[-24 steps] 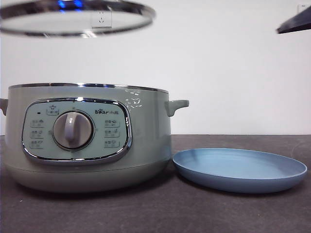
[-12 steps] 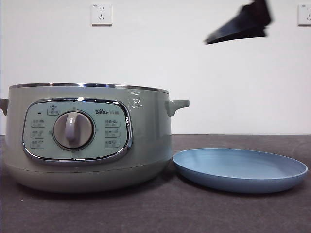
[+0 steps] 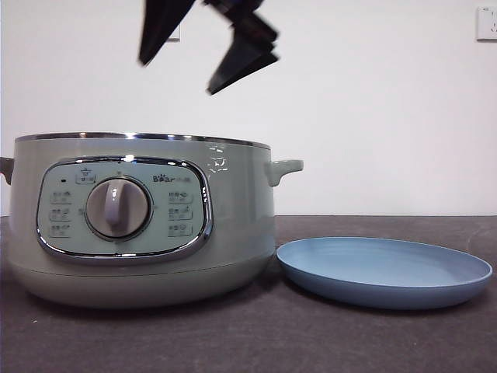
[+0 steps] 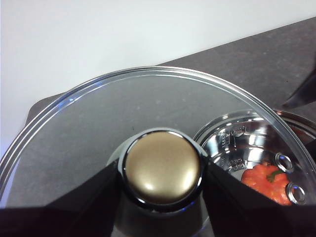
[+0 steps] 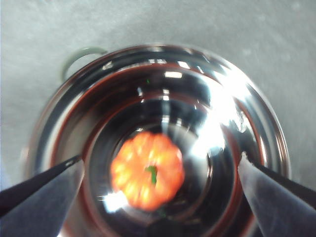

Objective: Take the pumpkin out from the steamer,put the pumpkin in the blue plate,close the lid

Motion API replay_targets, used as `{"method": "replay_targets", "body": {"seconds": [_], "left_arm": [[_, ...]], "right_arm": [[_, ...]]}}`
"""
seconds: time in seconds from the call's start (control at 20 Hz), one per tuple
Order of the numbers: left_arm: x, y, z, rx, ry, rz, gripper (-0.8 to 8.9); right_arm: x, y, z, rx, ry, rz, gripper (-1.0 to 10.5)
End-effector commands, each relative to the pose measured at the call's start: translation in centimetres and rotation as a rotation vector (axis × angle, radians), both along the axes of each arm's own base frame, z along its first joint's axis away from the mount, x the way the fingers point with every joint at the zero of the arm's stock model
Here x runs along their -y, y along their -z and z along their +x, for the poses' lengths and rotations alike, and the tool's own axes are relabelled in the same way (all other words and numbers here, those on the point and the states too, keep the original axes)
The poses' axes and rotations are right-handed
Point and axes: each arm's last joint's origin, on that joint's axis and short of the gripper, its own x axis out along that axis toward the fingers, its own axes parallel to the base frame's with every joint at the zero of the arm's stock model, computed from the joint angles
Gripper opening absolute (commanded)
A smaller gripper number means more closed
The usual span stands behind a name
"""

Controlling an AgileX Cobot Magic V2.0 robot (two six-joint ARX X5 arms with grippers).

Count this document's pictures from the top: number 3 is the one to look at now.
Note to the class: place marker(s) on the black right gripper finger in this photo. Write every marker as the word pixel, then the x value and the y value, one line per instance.
pixel 244 54
pixel 157 27

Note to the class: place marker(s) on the pale green electric steamer pot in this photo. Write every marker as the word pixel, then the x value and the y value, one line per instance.
pixel 233 217

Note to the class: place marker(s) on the blue round plate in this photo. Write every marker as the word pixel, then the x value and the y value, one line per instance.
pixel 372 268

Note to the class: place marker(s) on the white wall socket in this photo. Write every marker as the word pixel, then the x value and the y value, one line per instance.
pixel 487 24
pixel 174 33

